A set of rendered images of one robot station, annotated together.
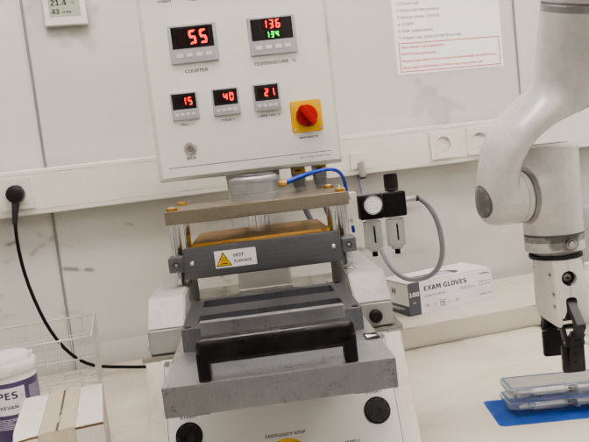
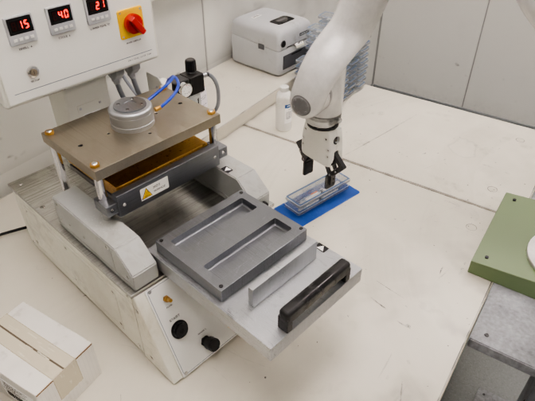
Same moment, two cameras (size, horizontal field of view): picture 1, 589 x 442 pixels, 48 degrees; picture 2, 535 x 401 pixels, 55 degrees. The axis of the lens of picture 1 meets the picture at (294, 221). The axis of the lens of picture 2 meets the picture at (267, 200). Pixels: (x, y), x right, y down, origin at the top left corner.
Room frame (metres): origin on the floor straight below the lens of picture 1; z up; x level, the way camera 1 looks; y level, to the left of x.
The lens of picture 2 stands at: (0.27, 0.44, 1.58)
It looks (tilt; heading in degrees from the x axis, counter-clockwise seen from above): 38 degrees down; 317
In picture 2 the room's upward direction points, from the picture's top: straight up
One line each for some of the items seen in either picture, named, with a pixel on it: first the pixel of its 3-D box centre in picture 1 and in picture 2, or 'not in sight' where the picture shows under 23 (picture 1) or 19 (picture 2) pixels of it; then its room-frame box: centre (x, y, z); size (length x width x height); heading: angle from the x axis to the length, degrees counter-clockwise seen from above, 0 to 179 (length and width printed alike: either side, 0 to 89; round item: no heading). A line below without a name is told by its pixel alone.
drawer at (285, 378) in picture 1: (273, 331); (251, 258); (0.75, 0.04, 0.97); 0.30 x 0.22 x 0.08; 3
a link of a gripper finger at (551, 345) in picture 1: (549, 332); (305, 160); (1.02, -0.38, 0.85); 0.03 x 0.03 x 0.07; 88
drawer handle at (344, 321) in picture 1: (276, 348); (315, 293); (0.61, 0.03, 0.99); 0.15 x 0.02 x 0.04; 93
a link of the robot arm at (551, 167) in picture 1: (547, 188); (325, 83); (0.97, -0.37, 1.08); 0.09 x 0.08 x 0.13; 104
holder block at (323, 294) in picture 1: (271, 312); (232, 239); (0.80, 0.04, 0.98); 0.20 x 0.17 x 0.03; 93
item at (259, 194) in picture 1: (269, 211); (134, 125); (1.09, 0.04, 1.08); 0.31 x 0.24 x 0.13; 93
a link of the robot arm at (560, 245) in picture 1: (555, 242); (323, 116); (0.97, -0.38, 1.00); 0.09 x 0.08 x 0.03; 178
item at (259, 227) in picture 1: (264, 224); (140, 142); (1.05, 0.05, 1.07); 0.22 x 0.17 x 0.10; 93
